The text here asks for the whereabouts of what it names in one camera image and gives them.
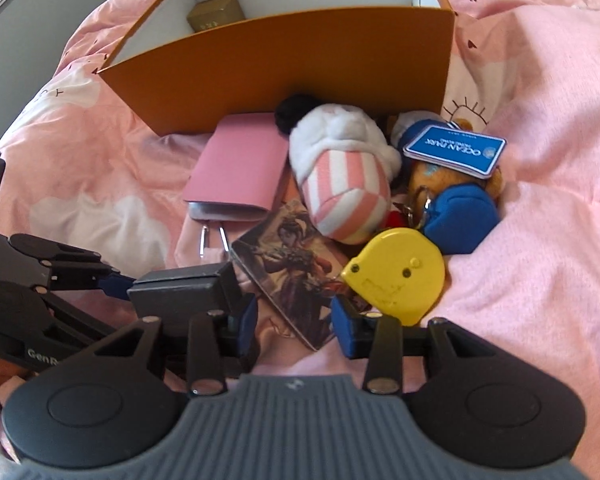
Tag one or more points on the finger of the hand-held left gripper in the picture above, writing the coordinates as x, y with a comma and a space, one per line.
87, 315
114, 286

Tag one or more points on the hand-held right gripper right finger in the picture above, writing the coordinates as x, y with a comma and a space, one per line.
344, 331

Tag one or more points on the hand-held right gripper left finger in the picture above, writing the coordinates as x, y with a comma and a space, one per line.
248, 321

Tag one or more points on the small black box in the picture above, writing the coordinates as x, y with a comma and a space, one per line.
175, 297

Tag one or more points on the illustrated picture card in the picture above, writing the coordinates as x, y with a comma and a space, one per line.
290, 260

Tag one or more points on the yellow tape measure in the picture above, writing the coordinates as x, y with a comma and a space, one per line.
395, 270

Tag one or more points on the pink white striped plush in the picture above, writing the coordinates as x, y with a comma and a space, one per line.
345, 185

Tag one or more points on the pink card wallet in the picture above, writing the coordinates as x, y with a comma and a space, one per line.
235, 165

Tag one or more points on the orange bear plush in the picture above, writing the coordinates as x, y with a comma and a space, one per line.
432, 179

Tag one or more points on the blue hang tag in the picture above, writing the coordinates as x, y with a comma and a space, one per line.
455, 150

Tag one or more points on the orange cardboard box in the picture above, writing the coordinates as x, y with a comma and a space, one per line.
280, 70

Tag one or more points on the person's left hand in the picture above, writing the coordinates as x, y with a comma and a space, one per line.
2, 372

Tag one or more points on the small red fabric piece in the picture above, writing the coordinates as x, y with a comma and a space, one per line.
395, 219

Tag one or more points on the pink printed blanket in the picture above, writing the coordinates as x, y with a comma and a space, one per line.
530, 160

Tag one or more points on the small gold box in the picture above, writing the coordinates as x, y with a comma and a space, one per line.
215, 12

